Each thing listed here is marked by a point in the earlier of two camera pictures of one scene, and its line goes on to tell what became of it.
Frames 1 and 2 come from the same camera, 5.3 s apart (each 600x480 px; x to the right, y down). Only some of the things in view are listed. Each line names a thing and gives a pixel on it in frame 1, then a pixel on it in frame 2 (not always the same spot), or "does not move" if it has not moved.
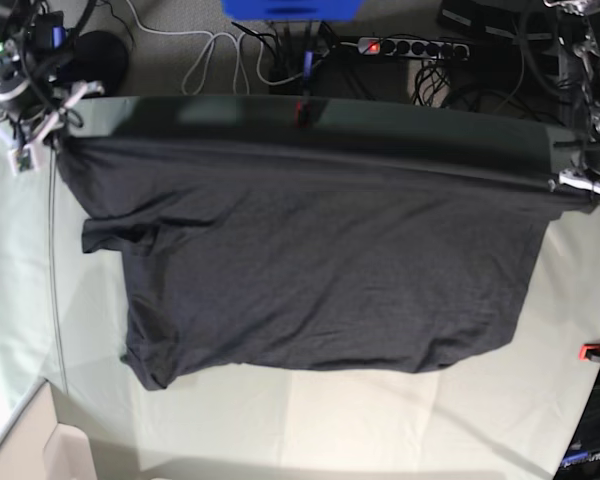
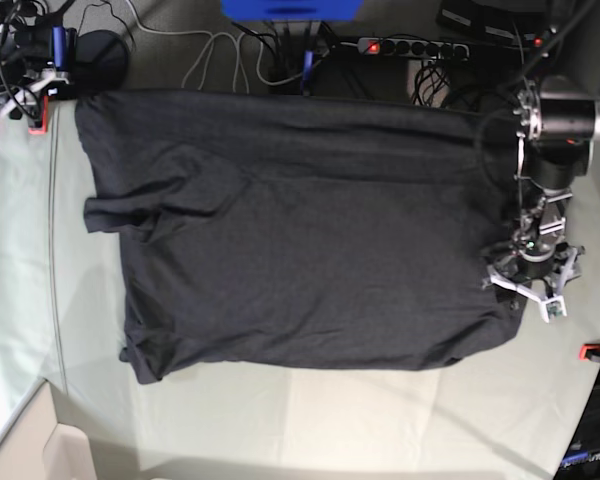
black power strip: [414, 48] does not move
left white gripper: [77, 94] -> [46, 79]
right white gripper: [576, 177] -> [544, 299]
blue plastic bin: [292, 10] does not move
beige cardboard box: [36, 446] does not move
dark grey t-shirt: [296, 233] does not move
